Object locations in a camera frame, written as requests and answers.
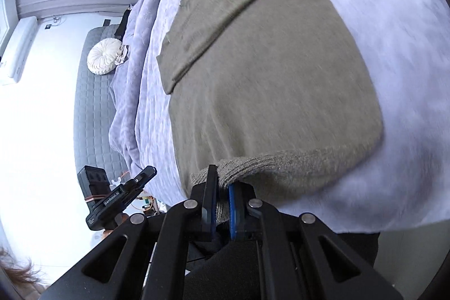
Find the olive brown knit sweater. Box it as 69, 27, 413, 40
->
157, 0, 383, 205

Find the person's hand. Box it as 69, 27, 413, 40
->
102, 213, 129, 239

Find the grey quilted mattress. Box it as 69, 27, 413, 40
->
73, 24, 127, 181

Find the round cream pleated cushion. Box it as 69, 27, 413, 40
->
87, 38, 124, 75

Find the lavender textured bed blanket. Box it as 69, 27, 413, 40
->
109, 0, 449, 232

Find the black camera module box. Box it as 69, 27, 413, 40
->
77, 165, 111, 209

